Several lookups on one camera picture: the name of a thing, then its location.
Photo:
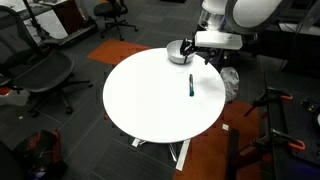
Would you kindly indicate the black side table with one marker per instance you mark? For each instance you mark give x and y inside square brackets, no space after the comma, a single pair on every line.
[296,133]

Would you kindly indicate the small white paper scrap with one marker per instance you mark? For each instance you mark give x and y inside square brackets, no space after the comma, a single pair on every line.
[225,127]

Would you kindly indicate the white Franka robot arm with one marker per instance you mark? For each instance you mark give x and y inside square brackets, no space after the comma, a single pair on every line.
[253,13]

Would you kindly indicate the black mesh office chair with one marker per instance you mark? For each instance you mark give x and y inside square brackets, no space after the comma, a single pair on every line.
[40,70]

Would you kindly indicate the black kick scooter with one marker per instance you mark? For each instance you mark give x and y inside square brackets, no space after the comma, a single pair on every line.
[66,36]

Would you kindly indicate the teal and black marker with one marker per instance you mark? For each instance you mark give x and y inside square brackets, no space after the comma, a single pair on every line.
[191,85]

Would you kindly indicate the white desk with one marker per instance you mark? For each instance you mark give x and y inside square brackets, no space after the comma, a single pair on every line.
[46,20]

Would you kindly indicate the red and black bag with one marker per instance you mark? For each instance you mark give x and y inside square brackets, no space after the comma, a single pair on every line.
[43,153]

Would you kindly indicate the translucent plastic bag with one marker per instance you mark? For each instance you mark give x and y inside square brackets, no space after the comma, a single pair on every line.
[230,83]

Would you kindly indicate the round white table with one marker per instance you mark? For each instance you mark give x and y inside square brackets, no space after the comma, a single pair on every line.
[153,100]

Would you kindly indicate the grey bowl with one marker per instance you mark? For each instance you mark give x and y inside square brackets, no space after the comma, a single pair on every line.
[174,53]

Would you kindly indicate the small black swivel chair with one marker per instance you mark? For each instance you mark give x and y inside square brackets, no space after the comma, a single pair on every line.
[111,11]

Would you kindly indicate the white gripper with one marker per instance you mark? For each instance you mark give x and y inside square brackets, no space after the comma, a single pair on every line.
[218,40]

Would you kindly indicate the white metal table base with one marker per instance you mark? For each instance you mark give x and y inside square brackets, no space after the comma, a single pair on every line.
[182,155]

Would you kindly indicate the black and orange clamp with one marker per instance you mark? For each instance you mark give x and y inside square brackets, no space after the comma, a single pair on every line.
[270,96]
[283,140]

